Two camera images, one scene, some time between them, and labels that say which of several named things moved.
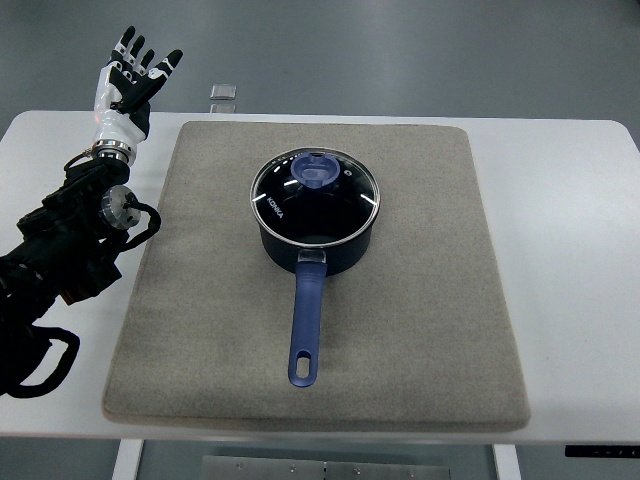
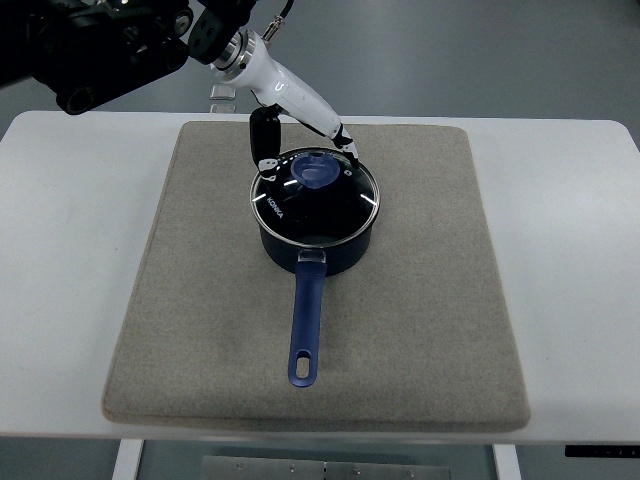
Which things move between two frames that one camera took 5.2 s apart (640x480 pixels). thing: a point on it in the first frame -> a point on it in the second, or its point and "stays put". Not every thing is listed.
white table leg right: (506, 461) stays put
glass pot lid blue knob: (315, 197) stays put
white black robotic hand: (124, 89) -> (246, 60)
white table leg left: (128, 459) stays put
